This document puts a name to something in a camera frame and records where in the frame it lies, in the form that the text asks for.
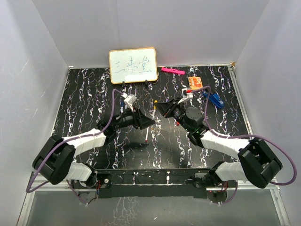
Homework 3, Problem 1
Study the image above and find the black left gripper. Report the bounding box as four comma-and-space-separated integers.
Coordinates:
113, 106, 155, 131

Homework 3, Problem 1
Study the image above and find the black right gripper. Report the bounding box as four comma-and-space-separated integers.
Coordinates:
155, 97, 192, 132

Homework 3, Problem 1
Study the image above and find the red whiteboard pen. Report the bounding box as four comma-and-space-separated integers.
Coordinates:
145, 127, 149, 142

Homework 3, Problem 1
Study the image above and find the yellow whiteboard pen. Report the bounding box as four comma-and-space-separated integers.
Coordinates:
151, 103, 156, 130

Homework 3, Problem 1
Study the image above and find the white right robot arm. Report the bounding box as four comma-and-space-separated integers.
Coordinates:
155, 99, 283, 188

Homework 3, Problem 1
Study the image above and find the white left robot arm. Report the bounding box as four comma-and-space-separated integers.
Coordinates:
32, 108, 155, 188

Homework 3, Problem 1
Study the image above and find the orange card pack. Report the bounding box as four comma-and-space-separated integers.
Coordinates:
188, 76, 203, 90

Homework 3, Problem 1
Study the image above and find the blue stapler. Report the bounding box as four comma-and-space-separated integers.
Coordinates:
203, 90, 224, 109

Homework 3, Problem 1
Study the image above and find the small framed whiteboard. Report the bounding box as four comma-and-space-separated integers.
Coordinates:
109, 48, 158, 84

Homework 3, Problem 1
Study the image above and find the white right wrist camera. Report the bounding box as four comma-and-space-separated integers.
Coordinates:
178, 88, 193, 104

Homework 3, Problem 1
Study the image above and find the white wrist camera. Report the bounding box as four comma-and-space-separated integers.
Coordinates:
178, 88, 193, 104
122, 93, 137, 112

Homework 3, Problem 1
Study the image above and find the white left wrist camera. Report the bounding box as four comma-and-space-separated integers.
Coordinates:
122, 93, 137, 112

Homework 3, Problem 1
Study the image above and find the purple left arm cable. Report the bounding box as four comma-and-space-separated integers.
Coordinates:
25, 89, 127, 205

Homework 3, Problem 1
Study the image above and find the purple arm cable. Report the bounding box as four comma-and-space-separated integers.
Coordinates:
187, 86, 297, 204
25, 89, 127, 205

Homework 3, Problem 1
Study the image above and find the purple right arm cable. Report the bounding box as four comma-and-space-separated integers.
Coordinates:
187, 86, 297, 204

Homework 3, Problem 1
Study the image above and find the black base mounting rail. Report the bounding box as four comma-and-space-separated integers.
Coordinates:
70, 167, 238, 200

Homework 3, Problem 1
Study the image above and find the aluminium frame rail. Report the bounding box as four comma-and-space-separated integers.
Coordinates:
229, 65, 291, 226

